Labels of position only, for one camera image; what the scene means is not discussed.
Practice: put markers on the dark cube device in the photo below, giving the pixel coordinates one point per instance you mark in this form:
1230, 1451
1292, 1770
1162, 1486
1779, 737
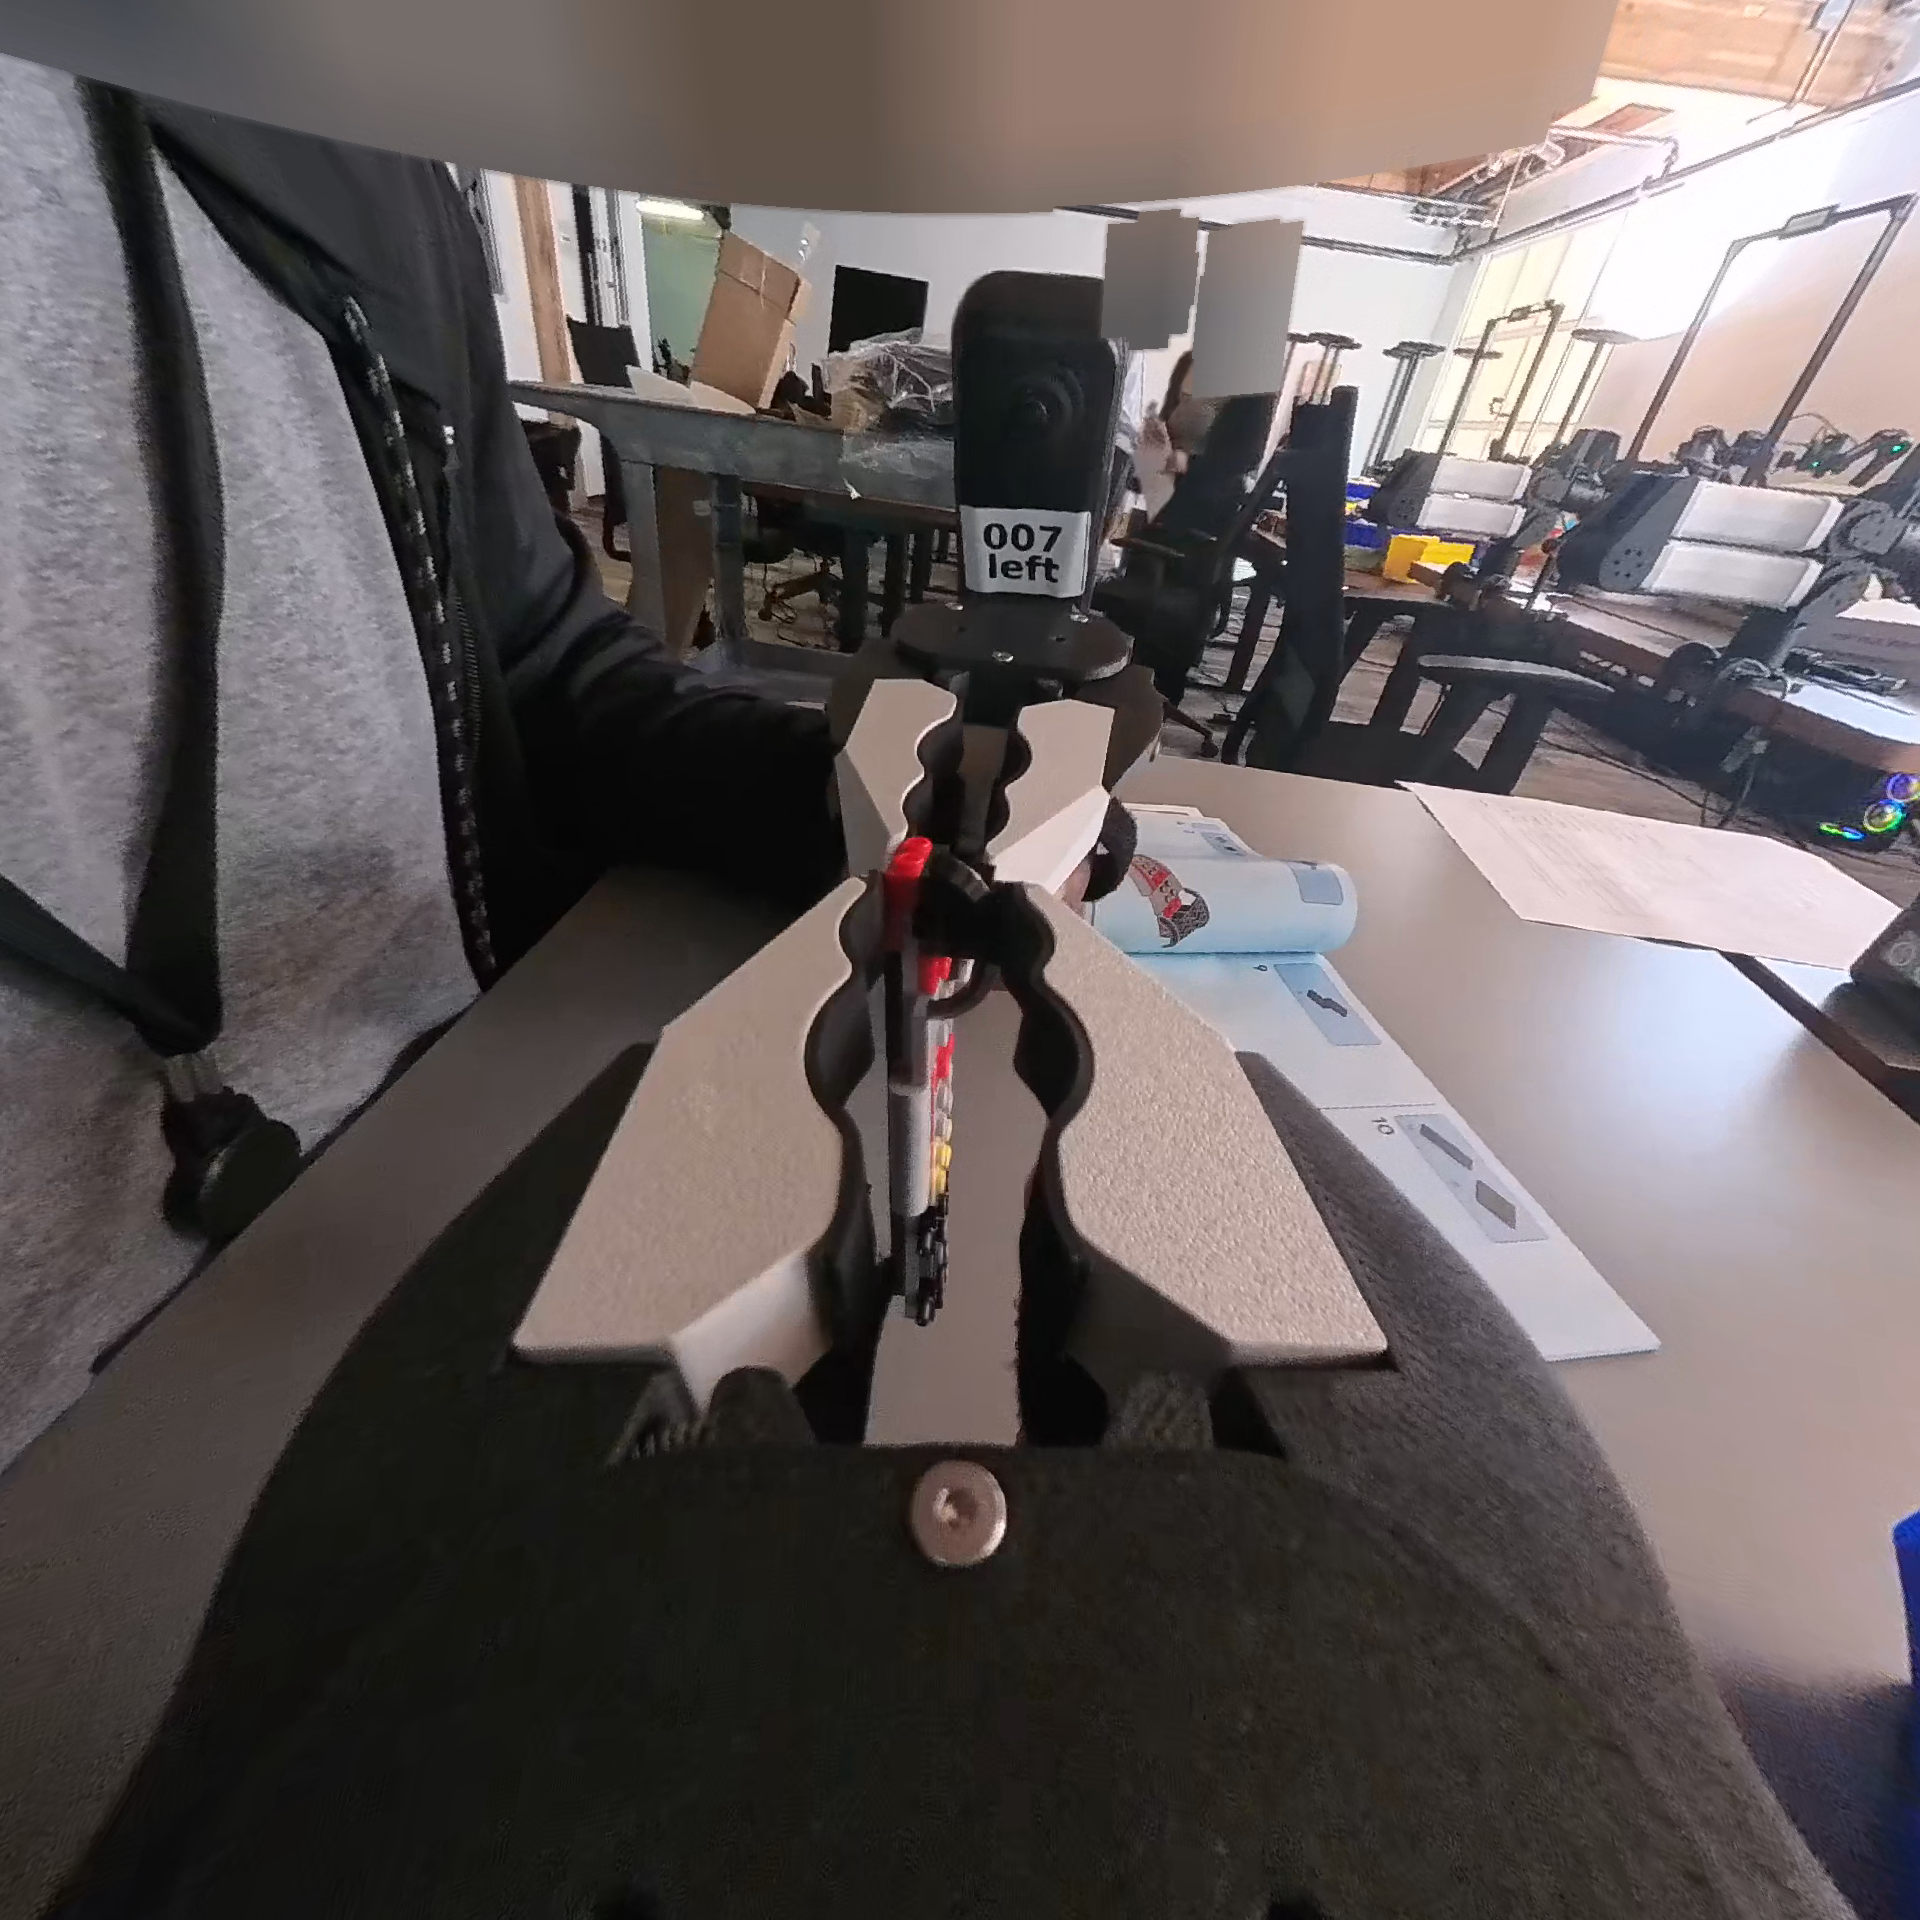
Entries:
1893, 945

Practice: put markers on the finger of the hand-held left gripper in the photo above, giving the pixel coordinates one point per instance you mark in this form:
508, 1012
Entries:
1069, 781
885, 765

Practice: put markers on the blue plastic bin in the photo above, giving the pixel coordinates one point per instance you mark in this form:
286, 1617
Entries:
1909, 1589

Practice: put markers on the brick instruction booklet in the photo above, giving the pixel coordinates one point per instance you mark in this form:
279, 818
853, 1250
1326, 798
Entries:
1276, 1050

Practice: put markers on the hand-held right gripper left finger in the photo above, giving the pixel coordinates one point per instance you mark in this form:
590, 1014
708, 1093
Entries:
706, 1185

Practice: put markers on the person's left hand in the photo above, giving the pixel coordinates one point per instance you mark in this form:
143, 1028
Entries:
1072, 890

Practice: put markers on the dark side desk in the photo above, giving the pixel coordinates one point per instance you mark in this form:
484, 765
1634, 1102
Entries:
1845, 1036

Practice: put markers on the grey-brown desk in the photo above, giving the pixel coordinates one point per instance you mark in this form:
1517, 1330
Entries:
1651, 1126

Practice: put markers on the grey red toy brick model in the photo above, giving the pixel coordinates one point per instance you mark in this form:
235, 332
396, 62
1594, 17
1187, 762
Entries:
909, 1141

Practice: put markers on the black curved toy brick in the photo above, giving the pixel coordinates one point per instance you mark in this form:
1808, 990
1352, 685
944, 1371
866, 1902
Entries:
955, 909

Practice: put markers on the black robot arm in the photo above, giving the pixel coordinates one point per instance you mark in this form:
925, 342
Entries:
1621, 541
1845, 570

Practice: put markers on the black office chair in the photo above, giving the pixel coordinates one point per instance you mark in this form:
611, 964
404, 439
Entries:
1306, 599
1184, 599

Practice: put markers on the plastic wrapped bundle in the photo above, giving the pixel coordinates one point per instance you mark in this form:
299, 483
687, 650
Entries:
901, 382

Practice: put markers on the person's left forearm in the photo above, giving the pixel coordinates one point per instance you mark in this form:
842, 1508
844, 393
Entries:
675, 781

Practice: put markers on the computer with coloured lights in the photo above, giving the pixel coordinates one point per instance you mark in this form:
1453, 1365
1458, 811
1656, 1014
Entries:
1875, 819

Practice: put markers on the yellow storage bin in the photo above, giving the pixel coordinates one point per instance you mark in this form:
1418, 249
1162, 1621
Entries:
1424, 558

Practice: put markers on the white paper sheet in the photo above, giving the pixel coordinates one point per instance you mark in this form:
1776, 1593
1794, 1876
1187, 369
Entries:
1651, 870

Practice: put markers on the black computer monitor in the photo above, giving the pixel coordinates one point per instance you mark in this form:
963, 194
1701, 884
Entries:
878, 307

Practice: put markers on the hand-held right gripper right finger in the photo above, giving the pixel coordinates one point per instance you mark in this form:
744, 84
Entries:
1202, 1202

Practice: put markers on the brown cardboard box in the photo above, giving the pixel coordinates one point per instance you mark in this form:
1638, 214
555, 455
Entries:
751, 317

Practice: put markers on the background work table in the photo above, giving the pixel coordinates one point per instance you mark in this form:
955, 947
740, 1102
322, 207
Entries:
1651, 630

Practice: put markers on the large flat white box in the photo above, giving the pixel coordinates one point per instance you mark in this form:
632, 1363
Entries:
1862, 638

